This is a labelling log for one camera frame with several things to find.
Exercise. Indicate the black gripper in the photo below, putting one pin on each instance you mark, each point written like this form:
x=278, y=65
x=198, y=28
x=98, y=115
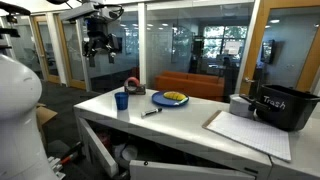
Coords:
x=98, y=36

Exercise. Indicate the black and white marker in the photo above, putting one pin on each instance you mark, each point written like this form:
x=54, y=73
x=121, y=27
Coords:
x=150, y=112

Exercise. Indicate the blue plastic cup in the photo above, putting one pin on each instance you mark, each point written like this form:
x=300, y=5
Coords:
x=121, y=100

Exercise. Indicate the black red tape dispenser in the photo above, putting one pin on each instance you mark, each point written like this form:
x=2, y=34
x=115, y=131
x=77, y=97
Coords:
x=135, y=88

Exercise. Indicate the blue round plate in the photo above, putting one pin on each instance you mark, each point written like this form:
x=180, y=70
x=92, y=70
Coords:
x=161, y=100

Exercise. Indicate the brown cardboard box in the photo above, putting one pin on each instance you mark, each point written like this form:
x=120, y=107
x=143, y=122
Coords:
x=45, y=115

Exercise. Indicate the yellow toy food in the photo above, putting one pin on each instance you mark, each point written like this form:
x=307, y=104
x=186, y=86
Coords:
x=174, y=96

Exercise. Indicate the white cabinet door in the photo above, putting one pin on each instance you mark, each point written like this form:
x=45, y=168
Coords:
x=98, y=146

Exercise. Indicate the white teal plastic utensil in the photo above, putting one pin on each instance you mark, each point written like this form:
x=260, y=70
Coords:
x=183, y=101

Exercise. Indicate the orange sofa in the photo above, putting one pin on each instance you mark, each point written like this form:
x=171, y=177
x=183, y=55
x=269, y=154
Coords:
x=190, y=85

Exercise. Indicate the white round bowl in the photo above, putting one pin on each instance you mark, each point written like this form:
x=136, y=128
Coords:
x=129, y=152

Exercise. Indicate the red black hand tool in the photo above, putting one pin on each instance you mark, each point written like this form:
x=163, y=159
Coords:
x=71, y=155

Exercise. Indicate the black trash bin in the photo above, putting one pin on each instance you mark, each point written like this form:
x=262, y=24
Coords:
x=290, y=110

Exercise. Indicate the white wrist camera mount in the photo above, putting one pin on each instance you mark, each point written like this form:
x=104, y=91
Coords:
x=78, y=12

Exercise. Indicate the black camera stand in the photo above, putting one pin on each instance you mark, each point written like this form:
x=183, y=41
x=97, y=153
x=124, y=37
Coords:
x=10, y=20

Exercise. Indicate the white metal bracket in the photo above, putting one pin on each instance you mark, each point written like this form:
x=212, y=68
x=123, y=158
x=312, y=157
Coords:
x=56, y=166

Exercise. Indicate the white wall sign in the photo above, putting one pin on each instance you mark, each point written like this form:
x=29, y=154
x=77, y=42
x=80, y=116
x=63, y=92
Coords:
x=232, y=47

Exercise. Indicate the dark wall television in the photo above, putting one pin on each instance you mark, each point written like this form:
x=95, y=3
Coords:
x=268, y=51

